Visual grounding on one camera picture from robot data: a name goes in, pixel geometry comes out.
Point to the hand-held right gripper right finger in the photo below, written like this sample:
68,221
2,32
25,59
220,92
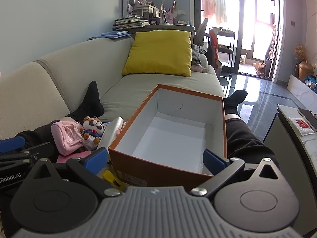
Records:
212,162

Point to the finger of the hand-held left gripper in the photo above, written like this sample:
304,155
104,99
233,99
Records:
11,145

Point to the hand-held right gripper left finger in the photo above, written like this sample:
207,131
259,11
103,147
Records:
97,160

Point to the pink leather folder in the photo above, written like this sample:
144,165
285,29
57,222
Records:
71,157

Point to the white and pink case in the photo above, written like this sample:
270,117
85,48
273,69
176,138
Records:
111,133

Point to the blue card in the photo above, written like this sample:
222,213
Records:
107,124

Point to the pink fabric pouch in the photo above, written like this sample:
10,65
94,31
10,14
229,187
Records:
65,136

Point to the orange cardboard box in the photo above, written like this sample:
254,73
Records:
173,133

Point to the yellow plastic tool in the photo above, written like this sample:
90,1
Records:
111,177

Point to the person's right leg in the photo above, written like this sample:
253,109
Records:
242,136

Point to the person's leg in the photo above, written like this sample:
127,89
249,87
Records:
242,136
89,104

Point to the person's left leg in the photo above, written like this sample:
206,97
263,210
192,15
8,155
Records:
89,104

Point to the marble coffee table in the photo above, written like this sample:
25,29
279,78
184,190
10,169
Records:
284,158

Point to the beige sofa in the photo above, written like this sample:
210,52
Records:
74,79

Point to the plastic bag with red packet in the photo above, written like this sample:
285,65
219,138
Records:
302,126

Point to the brown items by door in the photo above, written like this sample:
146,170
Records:
260,69

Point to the black notebook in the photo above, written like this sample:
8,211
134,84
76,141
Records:
308,117

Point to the checkered pillow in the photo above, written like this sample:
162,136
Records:
195,54

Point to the white marble console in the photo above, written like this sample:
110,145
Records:
297,85

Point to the black trolley cart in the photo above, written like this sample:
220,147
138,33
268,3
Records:
225,47

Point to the yellow pillow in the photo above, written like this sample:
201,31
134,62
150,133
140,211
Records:
158,52

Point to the snack packets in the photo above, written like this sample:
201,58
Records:
311,82

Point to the blue book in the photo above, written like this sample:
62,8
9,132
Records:
116,33

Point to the gold vase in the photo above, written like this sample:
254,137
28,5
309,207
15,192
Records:
305,70

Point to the grey office chair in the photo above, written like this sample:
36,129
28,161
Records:
201,31

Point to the stack of books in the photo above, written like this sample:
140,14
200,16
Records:
130,22

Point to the dried flowers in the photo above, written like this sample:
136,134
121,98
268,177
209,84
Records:
301,52

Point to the grey desk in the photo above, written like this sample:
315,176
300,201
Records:
168,26

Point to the green hanging towel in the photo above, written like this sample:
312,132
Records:
221,7

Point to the orange hanging towel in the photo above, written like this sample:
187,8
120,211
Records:
207,3

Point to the desk organizer with trinkets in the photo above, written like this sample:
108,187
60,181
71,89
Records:
142,6

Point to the desk lamp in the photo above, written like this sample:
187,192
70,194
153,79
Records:
166,0

